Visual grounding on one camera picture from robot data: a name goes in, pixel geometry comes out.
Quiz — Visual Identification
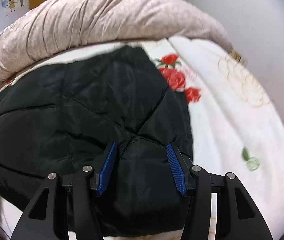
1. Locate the black hooded puffer jacket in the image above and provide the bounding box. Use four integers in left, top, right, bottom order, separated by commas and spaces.
0, 46, 192, 237

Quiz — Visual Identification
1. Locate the white rose-print bed blanket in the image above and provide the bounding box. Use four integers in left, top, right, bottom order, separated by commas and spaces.
0, 35, 284, 240

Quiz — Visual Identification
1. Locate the pink leaf-pattern duvet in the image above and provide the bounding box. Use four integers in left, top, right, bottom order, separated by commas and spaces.
0, 0, 233, 89

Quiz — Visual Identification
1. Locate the wall power outlet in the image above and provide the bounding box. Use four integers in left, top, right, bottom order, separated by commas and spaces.
230, 49, 247, 67

